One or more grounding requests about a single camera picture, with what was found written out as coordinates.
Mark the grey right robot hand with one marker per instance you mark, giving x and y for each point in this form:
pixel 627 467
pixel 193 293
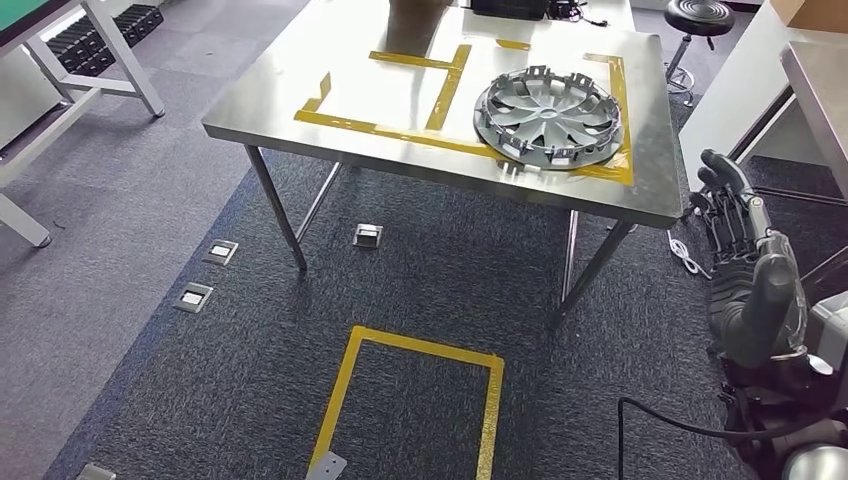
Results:
pixel 748 278

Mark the silver wheel hubcap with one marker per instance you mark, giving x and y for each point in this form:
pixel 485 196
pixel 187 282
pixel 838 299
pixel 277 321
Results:
pixel 550 119

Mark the steel workbench table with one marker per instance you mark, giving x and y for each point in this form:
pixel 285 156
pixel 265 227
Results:
pixel 450 99

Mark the white box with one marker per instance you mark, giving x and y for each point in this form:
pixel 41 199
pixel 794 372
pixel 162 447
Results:
pixel 821 99

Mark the stool with chrome base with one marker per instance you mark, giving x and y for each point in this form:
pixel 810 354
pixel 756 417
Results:
pixel 696 26

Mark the cardboard box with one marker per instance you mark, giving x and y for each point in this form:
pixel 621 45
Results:
pixel 811 14
pixel 414 26

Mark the yellow floor tape square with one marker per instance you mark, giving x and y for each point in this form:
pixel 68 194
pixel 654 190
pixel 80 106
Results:
pixel 407 344

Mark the black equipment case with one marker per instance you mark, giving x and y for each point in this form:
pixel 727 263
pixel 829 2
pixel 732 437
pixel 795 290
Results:
pixel 510 8

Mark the steel floor socket box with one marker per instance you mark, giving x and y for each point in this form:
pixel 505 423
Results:
pixel 193 297
pixel 220 252
pixel 368 236
pixel 96 473

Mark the black ribbed trays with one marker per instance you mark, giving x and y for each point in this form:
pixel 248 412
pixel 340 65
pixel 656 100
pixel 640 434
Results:
pixel 99 40

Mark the white frame table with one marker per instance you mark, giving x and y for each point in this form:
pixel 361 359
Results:
pixel 66 86

